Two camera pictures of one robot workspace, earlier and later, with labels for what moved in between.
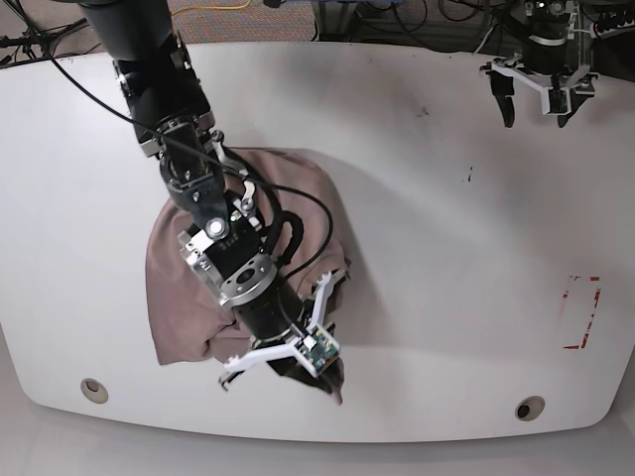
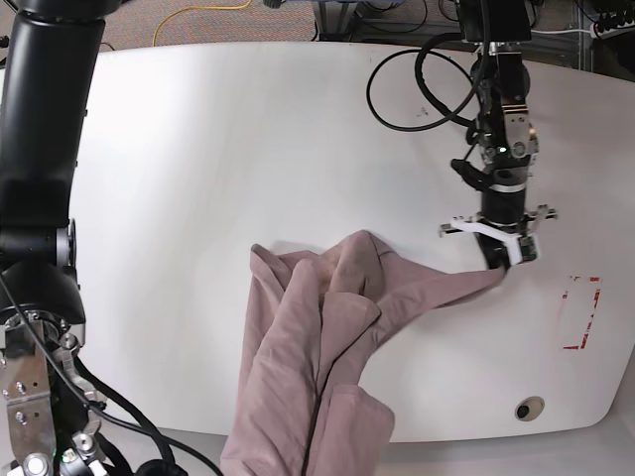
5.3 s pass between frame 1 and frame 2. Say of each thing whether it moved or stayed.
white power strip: stayed
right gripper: moved
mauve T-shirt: moved
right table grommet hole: stayed
